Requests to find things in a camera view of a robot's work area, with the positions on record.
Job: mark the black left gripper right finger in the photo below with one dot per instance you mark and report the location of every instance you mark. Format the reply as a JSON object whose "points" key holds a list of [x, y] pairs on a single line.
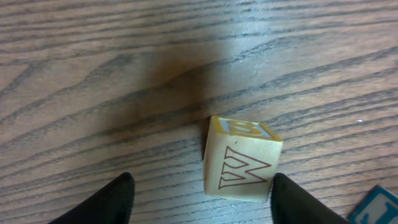
{"points": [[291, 204]]}

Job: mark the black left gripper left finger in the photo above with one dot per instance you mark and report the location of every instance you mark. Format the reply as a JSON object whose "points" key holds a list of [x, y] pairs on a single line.
{"points": [[112, 204]]}

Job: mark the white W letter block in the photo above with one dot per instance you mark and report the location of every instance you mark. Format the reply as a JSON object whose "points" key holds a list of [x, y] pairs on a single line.
{"points": [[240, 159]]}

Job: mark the white block green side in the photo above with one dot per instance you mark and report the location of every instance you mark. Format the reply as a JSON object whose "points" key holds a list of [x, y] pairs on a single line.
{"points": [[378, 207]]}

